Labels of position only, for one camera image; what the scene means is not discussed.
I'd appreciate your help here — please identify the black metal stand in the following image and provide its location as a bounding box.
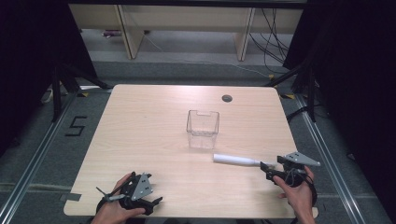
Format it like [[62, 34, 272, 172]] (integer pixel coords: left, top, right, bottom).
[[50, 61, 114, 123], [263, 57, 318, 123]]

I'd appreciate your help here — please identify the person's right hand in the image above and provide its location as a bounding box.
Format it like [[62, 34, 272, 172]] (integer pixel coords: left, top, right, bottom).
[[272, 165, 316, 220]]

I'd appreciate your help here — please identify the clear plastic container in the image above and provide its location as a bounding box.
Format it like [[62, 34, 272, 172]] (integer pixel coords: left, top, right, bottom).
[[186, 109, 220, 150]]

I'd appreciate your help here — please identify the light wooden shelf unit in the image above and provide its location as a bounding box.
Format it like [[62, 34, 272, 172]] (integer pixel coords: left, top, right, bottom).
[[68, 3, 304, 62]]

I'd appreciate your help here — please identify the grey tape strip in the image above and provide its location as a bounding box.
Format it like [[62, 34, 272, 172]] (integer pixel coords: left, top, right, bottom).
[[60, 192, 82, 203]]

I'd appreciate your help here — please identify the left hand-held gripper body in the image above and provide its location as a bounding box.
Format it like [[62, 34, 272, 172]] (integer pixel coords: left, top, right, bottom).
[[95, 171, 157, 217]]

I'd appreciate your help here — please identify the white tube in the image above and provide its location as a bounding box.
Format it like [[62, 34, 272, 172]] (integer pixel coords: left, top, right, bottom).
[[212, 152, 278, 168]]

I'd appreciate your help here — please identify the bundle of black cables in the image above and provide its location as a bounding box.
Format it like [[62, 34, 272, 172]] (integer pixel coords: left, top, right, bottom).
[[247, 7, 291, 75]]

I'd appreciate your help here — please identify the black curtain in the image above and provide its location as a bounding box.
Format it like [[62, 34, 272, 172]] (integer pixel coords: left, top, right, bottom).
[[0, 0, 98, 157], [282, 0, 396, 216]]

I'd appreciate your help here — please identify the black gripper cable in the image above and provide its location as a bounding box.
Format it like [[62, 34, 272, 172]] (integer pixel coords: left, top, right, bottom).
[[94, 197, 110, 216], [302, 173, 319, 207]]

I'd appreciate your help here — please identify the person's left hand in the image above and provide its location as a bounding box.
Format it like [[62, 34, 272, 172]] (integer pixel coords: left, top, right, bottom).
[[92, 172, 147, 224]]

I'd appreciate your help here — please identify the aluminium floor rail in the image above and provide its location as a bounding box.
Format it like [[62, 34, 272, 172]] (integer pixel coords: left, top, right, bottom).
[[293, 94, 368, 224], [0, 91, 79, 224]]

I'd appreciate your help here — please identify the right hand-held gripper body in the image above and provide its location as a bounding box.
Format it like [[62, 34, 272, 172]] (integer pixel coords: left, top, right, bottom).
[[266, 151, 321, 189]]

